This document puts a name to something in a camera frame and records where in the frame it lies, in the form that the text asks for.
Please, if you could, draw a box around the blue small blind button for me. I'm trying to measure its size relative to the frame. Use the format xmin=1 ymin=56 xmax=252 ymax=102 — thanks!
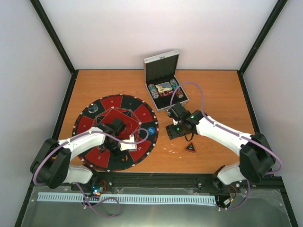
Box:
xmin=147 ymin=127 xmax=156 ymax=135

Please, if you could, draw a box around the clear dealer button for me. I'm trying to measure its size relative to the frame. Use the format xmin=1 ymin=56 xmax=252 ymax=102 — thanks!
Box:
xmin=87 ymin=104 xmax=98 ymax=113

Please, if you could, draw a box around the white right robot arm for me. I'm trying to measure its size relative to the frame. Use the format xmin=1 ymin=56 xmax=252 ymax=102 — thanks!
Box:
xmin=166 ymin=103 xmax=277 ymax=192

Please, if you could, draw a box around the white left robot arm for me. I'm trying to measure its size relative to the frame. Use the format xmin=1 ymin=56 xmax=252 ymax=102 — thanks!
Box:
xmin=30 ymin=119 xmax=137 ymax=191

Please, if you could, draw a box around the red black triangular button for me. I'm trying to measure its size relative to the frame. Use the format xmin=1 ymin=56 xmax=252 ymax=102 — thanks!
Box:
xmin=184 ymin=142 xmax=196 ymax=153

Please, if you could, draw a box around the right poker chip row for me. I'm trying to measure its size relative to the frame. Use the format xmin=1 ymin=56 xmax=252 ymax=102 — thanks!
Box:
xmin=169 ymin=79 xmax=184 ymax=99

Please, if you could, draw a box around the poker chip row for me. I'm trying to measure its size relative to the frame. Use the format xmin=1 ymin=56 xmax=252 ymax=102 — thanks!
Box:
xmin=148 ymin=84 xmax=159 ymax=99
xmin=169 ymin=79 xmax=184 ymax=99

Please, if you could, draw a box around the red dice row in case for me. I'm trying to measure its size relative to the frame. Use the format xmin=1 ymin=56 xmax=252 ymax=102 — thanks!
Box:
xmin=159 ymin=91 xmax=174 ymax=97

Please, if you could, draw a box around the round red black poker mat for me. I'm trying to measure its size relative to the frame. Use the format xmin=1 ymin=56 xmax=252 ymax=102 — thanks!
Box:
xmin=72 ymin=94 xmax=159 ymax=172

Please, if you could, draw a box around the boxed card deck in case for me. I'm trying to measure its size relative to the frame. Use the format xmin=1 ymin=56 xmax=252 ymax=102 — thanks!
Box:
xmin=155 ymin=82 xmax=173 ymax=94

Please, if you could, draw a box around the aluminium poker chip case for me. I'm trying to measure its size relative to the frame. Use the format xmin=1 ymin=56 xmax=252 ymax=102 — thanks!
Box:
xmin=143 ymin=50 xmax=189 ymax=112

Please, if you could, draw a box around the left poker chip row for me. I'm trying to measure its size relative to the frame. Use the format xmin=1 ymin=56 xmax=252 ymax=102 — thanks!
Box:
xmin=148 ymin=84 xmax=159 ymax=99

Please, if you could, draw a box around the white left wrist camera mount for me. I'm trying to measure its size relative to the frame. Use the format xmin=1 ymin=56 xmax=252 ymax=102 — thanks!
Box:
xmin=119 ymin=134 xmax=137 ymax=152

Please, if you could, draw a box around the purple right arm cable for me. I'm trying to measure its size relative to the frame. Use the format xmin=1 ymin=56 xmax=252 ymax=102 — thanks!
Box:
xmin=169 ymin=81 xmax=284 ymax=211

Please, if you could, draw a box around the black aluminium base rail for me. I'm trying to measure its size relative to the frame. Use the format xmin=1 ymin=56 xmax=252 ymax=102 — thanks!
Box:
xmin=35 ymin=172 xmax=285 ymax=194

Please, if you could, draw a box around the light blue cable duct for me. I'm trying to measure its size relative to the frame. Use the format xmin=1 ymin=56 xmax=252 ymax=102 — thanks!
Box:
xmin=36 ymin=192 xmax=216 ymax=206

